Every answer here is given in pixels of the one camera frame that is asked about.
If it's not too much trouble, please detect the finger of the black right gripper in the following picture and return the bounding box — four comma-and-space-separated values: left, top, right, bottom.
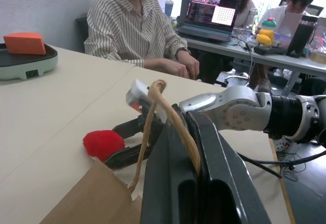
112, 116, 145, 139
103, 142, 154, 170

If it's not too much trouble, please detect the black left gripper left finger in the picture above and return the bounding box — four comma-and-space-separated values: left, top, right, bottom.
141, 103, 207, 224

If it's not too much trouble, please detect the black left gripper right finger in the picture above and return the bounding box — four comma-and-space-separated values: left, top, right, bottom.
185, 110, 271, 224

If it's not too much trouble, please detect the red plush toy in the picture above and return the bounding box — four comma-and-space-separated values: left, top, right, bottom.
83, 130, 126, 163

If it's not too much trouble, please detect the brown paper bag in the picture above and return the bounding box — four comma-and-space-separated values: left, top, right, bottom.
39, 79, 202, 224

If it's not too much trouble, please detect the striped shirt person's right hand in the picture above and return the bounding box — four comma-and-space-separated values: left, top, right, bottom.
167, 60, 191, 78

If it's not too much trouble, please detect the striped shirt person's left hand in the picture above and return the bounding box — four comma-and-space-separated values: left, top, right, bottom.
177, 47, 201, 80

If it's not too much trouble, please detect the person in striped shirt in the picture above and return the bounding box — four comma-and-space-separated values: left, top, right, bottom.
84, 0, 201, 81

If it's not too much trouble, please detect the black chair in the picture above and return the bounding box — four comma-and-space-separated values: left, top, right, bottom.
75, 12, 90, 53

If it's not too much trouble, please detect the grey office desk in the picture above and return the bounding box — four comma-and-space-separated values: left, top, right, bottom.
175, 27, 326, 98

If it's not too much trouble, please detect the black flat stand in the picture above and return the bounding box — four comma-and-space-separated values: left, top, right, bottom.
254, 44, 287, 56

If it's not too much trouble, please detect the green electric griddle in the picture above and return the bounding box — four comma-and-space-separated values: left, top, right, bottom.
0, 42, 59, 81

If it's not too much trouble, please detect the blue cup with straw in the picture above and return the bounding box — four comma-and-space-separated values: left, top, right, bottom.
164, 0, 175, 18

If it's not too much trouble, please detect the open black laptop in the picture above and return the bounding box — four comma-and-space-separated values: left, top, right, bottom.
175, 0, 242, 43

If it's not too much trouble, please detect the orange wedge block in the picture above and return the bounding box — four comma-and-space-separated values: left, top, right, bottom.
3, 32, 47, 55

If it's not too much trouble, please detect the toy bottle with green lid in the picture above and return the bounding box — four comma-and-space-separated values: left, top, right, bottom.
261, 17, 277, 31

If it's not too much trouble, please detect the tall black tumbler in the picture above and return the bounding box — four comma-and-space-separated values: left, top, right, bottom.
285, 15, 319, 58

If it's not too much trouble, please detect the person in white t-shirt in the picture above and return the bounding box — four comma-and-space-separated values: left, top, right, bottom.
256, 0, 319, 35

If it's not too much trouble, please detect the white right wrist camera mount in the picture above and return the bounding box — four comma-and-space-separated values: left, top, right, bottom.
125, 79, 168, 123

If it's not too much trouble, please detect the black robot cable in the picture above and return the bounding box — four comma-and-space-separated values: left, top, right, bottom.
236, 149, 326, 179

